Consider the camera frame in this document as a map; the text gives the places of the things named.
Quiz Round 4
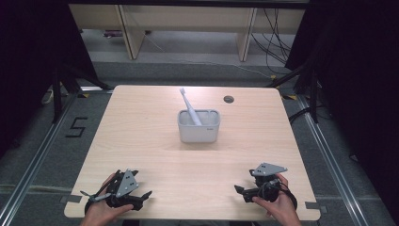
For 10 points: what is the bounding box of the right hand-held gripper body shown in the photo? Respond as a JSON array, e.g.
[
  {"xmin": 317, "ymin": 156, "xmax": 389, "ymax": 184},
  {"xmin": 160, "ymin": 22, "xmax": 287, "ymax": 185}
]
[{"xmin": 242, "ymin": 162, "xmax": 289, "ymax": 203}]

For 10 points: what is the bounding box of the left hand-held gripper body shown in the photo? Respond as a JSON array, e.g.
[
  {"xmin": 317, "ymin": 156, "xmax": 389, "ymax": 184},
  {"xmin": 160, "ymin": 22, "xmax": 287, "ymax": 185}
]
[{"xmin": 79, "ymin": 168, "xmax": 145, "ymax": 211}]

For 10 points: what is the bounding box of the grey toothbrush holder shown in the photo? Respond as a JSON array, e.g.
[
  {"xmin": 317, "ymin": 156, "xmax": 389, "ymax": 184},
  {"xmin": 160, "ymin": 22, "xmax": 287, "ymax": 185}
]
[{"xmin": 177, "ymin": 108, "xmax": 222, "ymax": 144}]

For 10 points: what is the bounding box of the white electric toothbrush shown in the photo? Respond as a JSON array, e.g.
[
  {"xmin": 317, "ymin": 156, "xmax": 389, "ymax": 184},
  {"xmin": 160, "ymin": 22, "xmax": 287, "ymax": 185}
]
[{"xmin": 179, "ymin": 88, "xmax": 203, "ymax": 126}]

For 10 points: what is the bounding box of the person's left hand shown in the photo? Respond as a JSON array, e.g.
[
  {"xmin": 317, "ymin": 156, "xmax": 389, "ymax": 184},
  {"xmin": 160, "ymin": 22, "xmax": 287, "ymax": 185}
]
[{"xmin": 83, "ymin": 172, "xmax": 135, "ymax": 223}]

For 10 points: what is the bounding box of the person's right hand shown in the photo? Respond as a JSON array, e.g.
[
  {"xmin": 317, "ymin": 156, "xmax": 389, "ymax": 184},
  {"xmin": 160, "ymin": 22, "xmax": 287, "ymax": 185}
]
[{"xmin": 251, "ymin": 172, "xmax": 299, "ymax": 224}]

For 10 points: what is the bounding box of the grey tape piece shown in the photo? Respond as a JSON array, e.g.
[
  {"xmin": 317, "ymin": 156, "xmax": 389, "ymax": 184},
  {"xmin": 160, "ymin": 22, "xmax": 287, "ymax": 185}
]
[
  {"xmin": 304, "ymin": 201, "xmax": 329, "ymax": 215},
  {"xmin": 59, "ymin": 194, "xmax": 83, "ymax": 204}
]

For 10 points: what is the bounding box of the black metal stand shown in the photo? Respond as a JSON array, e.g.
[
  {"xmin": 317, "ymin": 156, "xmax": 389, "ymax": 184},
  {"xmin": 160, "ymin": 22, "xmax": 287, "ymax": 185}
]
[
  {"xmin": 266, "ymin": 58, "xmax": 322, "ymax": 124},
  {"xmin": 51, "ymin": 61, "xmax": 113, "ymax": 124}
]

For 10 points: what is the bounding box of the black curtain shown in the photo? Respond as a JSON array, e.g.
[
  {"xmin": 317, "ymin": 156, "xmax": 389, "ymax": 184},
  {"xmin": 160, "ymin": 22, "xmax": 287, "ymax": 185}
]
[
  {"xmin": 284, "ymin": 0, "xmax": 399, "ymax": 218},
  {"xmin": 0, "ymin": 0, "xmax": 99, "ymax": 158}
]

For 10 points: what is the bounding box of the light wooden desk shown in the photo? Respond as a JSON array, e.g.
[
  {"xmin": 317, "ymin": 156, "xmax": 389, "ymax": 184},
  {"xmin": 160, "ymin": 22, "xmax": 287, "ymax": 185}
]
[{"xmin": 68, "ymin": 3, "xmax": 307, "ymax": 62}]

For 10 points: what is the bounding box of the black wrist strap cable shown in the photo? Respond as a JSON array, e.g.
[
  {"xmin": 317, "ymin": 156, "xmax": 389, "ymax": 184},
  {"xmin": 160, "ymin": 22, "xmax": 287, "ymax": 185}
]
[{"xmin": 276, "ymin": 181, "xmax": 299, "ymax": 211}]

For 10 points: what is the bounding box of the aluminium floor rail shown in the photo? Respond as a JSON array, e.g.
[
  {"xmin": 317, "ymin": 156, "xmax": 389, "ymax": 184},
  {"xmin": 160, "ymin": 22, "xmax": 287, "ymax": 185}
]
[
  {"xmin": 0, "ymin": 91, "xmax": 82, "ymax": 226},
  {"xmin": 295, "ymin": 93, "xmax": 372, "ymax": 226}
]

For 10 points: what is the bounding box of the thick black floor cable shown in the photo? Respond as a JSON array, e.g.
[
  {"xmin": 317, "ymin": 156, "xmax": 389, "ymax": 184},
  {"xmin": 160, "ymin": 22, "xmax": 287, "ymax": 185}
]
[{"xmin": 287, "ymin": 105, "xmax": 314, "ymax": 125}]

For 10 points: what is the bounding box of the white coiled cable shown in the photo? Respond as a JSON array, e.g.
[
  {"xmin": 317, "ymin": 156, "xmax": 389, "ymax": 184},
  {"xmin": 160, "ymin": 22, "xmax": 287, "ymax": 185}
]
[{"xmin": 40, "ymin": 88, "xmax": 64, "ymax": 106}]

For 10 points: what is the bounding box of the bundle of black cables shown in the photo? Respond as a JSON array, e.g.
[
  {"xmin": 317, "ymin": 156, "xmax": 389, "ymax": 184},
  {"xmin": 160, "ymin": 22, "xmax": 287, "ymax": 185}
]
[{"xmin": 249, "ymin": 8, "xmax": 294, "ymax": 75}]

